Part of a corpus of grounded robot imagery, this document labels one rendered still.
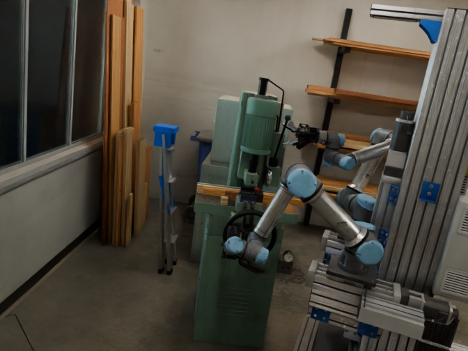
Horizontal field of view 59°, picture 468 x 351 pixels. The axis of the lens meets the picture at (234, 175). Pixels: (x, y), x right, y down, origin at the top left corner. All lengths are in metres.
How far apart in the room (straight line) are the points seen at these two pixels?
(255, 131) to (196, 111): 2.47
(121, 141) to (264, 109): 1.56
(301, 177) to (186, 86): 3.21
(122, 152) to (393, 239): 2.28
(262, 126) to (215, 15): 2.58
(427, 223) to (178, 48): 3.41
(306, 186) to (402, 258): 0.72
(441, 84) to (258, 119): 0.92
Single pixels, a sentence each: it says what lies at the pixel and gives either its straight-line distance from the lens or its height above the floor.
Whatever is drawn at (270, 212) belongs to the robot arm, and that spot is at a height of 1.04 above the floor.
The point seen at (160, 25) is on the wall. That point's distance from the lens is 4.85.
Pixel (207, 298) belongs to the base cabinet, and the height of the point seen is 0.31.
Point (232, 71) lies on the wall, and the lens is 4.69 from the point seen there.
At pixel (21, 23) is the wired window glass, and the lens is 2.80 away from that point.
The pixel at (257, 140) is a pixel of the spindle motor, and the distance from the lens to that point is 2.34.
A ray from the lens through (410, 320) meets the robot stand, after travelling 2.03.
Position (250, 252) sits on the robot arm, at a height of 0.89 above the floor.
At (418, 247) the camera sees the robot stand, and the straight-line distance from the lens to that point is 2.20.
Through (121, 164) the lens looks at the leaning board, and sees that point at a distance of 3.59.
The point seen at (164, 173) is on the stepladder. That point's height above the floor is 0.82.
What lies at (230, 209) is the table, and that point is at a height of 0.88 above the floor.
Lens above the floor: 1.66
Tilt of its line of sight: 15 degrees down
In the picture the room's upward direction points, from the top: 9 degrees clockwise
